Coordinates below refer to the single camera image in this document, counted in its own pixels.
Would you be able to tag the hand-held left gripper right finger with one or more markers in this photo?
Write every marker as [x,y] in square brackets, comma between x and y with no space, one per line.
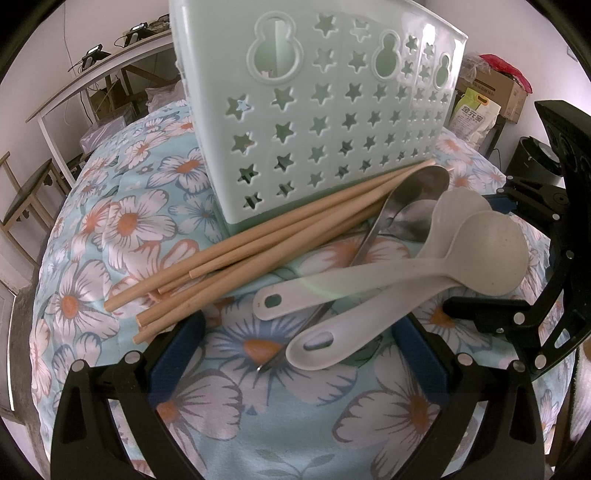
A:
[422,360]

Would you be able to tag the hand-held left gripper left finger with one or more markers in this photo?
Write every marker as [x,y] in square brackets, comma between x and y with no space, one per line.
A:
[178,355]

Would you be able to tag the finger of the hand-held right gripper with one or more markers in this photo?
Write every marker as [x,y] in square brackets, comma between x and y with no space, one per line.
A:
[531,198]
[485,316]

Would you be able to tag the wooden chopstick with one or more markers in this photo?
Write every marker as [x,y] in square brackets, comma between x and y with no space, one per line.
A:
[152,285]
[166,325]
[175,302]
[217,262]
[168,287]

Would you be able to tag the white plastic spoon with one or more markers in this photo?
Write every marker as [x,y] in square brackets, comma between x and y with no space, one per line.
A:
[346,281]
[489,254]

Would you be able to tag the metal spoon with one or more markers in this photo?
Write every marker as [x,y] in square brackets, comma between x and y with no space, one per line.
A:
[415,224]
[420,182]

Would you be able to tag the mint green plastic utensil holder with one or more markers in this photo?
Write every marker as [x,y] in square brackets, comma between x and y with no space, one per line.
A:
[300,69]

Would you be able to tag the black round bin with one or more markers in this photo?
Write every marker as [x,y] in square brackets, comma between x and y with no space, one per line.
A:
[531,157]

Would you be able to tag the white and yellow rice bag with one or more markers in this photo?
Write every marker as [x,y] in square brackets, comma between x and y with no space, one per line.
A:
[473,115]

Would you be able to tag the cardboard box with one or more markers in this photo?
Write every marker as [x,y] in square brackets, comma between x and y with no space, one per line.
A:
[498,90]

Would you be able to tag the floral light blue blanket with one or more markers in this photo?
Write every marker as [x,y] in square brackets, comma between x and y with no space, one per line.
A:
[277,415]

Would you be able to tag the red plastic bag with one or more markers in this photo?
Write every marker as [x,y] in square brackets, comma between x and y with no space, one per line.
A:
[503,67]

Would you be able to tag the wooden chair with dark seat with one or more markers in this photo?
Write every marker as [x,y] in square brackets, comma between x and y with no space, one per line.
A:
[30,184]

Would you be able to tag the white sack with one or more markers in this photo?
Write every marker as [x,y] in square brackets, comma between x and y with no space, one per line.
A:
[161,94]

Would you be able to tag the white table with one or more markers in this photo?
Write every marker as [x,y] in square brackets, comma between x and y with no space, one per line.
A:
[92,78]

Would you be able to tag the black device with screen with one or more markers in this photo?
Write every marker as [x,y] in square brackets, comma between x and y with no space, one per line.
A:
[136,32]
[92,53]

